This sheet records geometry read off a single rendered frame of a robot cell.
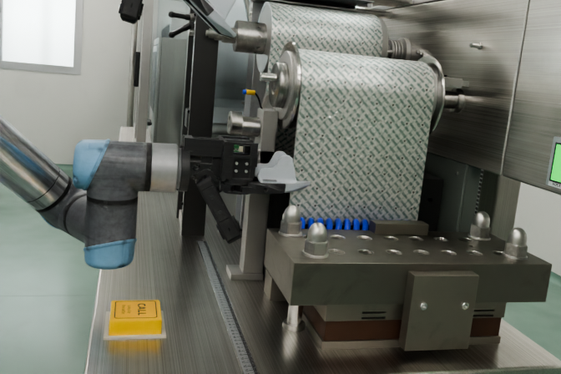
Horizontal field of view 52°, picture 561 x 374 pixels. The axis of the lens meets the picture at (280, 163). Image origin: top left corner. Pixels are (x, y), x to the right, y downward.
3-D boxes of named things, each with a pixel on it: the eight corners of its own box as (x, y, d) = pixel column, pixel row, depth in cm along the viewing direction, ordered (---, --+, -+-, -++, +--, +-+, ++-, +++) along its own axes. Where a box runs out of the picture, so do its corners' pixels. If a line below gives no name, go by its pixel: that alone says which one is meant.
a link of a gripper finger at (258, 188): (287, 185, 90) (231, 183, 88) (286, 195, 90) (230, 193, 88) (280, 179, 94) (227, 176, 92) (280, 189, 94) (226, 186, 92)
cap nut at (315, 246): (299, 250, 81) (301, 219, 80) (323, 250, 82) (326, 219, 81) (306, 258, 78) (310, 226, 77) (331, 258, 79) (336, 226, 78)
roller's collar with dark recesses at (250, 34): (231, 51, 122) (234, 20, 121) (259, 54, 124) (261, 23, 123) (236, 51, 116) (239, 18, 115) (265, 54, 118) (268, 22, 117)
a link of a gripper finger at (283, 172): (317, 158, 91) (260, 154, 89) (314, 194, 92) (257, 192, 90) (312, 154, 94) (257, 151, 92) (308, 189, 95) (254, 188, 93)
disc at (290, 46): (270, 123, 106) (278, 42, 104) (273, 123, 106) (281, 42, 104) (292, 134, 92) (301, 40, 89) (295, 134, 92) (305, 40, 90)
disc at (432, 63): (397, 133, 112) (407, 56, 110) (400, 133, 113) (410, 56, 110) (436, 144, 98) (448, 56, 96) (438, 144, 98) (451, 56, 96)
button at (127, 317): (110, 315, 85) (110, 299, 84) (159, 314, 86) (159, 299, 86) (108, 337, 78) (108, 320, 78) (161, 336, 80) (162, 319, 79)
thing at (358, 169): (286, 226, 96) (297, 116, 93) (414, 229, 102) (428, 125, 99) (287, 227, 96) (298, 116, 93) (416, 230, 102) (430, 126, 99)
